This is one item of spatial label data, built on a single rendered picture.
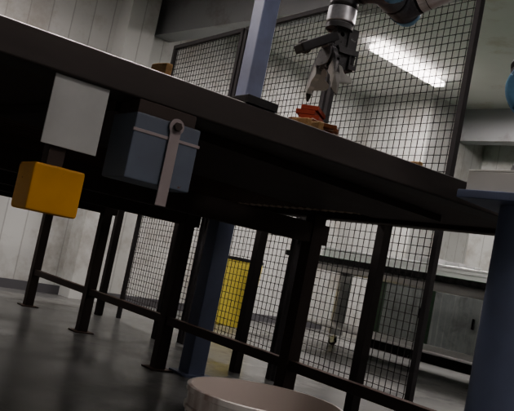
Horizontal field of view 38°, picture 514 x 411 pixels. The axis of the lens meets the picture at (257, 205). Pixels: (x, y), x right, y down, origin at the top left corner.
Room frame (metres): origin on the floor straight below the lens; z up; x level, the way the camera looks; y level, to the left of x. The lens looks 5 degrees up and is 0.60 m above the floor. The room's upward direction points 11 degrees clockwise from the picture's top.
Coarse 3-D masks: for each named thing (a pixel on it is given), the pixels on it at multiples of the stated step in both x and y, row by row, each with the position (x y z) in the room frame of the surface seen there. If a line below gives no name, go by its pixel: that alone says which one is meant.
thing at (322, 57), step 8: (328, 24) 1.86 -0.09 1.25; (336, 24) 1.84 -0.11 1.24; (344, 24) 1.84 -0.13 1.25; (344, 32) 1.87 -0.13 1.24; (352, 32) 1.87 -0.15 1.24; (344, 40) 1.87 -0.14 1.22; (352, 40) 1.87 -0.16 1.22; (328, 48) 1.85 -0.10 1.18; (336, 48) 1.83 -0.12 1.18; (344, 48) 1.85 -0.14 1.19; (352, 48) 1.87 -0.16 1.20; (320, 56) 1.88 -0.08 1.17; (328, 56) 1.84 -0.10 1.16; (344, 56) 1.86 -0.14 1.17; (352, 56) 1.87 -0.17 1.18; (320, 64) 1.87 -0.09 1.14; (328, 64) 1.85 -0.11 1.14; (344, 64) 1.86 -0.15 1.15; (352, 64) 1.87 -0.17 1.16; (344, 72) 1.88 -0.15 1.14
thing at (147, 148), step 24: (120, 120) 1.35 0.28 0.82; (144, 120) 1.30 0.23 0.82; (168, 120) 1.35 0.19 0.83; (192, 120) 1.37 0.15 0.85; (120, 144) 1.33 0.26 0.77; (144, 144) 1.31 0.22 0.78; (168, 144) 1.33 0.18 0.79; (192, 144) 1.36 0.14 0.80; (120, 168) 1.31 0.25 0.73; (144, 168) 1.31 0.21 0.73; (168, 168) 1.33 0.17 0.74; (192, 168) 1.37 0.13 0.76
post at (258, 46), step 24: (264, 0) 3.76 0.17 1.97; (264, 24) 3.78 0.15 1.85; (264, 48) 3.80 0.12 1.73; (240, 72) 3.84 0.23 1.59; (264, 72) 3.81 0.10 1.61; (216, 240) 3.77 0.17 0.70; (216, 264) 3.78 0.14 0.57; (216, 288) 3.80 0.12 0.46; (192, 312) 3.83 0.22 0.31; (216, 312) 3.82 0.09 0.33; (192, 336) 3.79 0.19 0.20; (192, 360) 3.77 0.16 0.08
